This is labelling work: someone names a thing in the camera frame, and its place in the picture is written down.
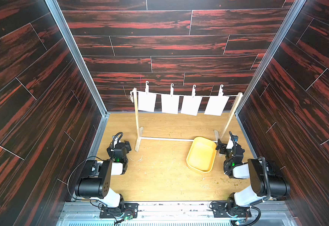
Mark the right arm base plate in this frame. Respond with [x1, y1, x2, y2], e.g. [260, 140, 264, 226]
[209, 201, 252, 218]

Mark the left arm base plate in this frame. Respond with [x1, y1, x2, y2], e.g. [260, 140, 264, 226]
[99, 202, 139, 220]

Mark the yellow plastic tray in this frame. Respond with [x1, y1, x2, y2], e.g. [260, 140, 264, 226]
[186, 137, 217, 174]

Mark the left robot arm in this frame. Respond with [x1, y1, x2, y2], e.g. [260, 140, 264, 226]
[74, 132, 131, 211]

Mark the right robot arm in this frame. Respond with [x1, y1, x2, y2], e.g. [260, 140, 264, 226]
[213, 133, 290, 218]

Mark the wooden string rack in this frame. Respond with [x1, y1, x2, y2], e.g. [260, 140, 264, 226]
[130, 88, 244, 152]

